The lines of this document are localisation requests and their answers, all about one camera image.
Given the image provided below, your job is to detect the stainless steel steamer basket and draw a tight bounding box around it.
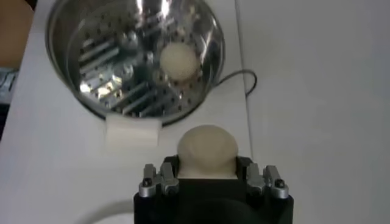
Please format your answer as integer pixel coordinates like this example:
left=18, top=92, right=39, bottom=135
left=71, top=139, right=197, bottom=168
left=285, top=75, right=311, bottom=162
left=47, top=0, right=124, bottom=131
left=44, top=0, right=227, bottom=150

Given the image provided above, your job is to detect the white round plate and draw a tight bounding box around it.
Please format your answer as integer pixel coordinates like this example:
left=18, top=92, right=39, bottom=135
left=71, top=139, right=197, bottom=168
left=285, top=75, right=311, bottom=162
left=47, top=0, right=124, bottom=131
left=71, top=199, right=135, bottom=224

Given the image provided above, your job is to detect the white power strip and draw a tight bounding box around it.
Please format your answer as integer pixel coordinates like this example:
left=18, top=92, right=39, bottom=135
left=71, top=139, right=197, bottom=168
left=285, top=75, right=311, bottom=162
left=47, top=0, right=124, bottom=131
left=0, top=67, right=20, bottom=106

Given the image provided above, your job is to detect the black cooker power cable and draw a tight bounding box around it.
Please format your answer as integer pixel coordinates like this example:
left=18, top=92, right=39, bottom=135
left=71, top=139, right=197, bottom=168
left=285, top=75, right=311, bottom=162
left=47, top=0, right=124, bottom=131
left=214, top=69, right=258, bottom=98

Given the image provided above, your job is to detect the white steamed baozi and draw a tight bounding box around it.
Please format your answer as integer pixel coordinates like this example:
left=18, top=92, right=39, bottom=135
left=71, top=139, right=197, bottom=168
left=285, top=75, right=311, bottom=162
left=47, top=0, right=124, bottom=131
left=176, top=124, right=239, bottom=180
left=160, top=41, right=202, bottom=82

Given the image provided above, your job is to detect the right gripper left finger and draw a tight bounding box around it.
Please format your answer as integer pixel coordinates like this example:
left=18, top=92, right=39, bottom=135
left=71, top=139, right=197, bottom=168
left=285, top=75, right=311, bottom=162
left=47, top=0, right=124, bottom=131
left=138, top=155, right=180, bottom=198

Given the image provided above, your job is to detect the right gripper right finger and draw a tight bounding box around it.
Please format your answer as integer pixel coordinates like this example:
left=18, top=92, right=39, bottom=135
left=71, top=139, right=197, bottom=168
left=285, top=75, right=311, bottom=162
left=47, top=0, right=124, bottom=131
left=236, top=155, right=289, bottom=199

